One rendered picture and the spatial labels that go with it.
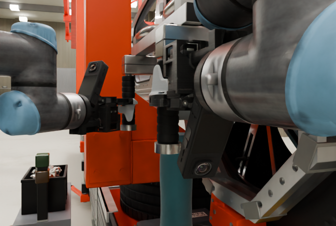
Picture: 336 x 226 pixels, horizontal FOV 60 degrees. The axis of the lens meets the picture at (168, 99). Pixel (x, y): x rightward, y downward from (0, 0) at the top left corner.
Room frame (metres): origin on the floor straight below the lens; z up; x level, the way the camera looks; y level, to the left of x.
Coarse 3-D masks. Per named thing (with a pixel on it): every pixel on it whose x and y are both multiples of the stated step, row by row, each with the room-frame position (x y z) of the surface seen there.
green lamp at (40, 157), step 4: (36, 156) 0.90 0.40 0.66; (40, 156) 0.90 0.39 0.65; (44, 156) 0.90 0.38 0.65; (48, 156) 0.91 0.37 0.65; (36, 160) 0.90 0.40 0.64; (40, 160) 0.90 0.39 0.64; (44, 160) 0.90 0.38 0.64; (48, 160) 0.91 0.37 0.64; (36, 164) 0.90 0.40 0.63; (40, 164) 0.90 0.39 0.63; (44, 164) 0.90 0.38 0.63; (48, 164) 0.91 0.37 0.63
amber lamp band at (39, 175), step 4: (48, 168) 0.93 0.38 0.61; (36, 172) 0.90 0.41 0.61; (40, 172) 0.90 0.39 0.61; (44, 172) 0.90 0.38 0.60; (48, 172) 0.91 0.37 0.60; (36, 176) 0.90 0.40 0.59; (40, 176) 0.90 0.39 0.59; (44, 176) 0.90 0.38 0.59; (48, 176) 0.91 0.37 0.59; (36, 180) 0.90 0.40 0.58; (40, 180) 0.90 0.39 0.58; (44, 180) 0.90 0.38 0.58; (48, 180) 0.91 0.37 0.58
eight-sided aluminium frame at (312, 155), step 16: (304, 144) 0.46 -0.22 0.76; (320, 144) 0.44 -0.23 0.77; (288, 160) 0.50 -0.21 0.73; (304, 160) 0.46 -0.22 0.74; (320, 160) 0.44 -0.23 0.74; (224, 176) 0.80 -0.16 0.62; (272, 176) 0.54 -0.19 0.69; (288, 176) 0.50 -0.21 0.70; (304, 176) 0.47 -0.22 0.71; (320, 176) 0.49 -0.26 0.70; (208, 192) 0.78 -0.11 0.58; (224, 192) 0.71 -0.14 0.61; (240, 192) 0.66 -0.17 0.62; (256, 192) 0.66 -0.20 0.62; (272, 192) 0.54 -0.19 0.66; (288, 192) 0.51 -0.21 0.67; (304, 192) 0.52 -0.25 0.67; (240, 208) 0.64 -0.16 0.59; (256, 208) 0.58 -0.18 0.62; (272, 208) 0.55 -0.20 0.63; (288, 208) 0.57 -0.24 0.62
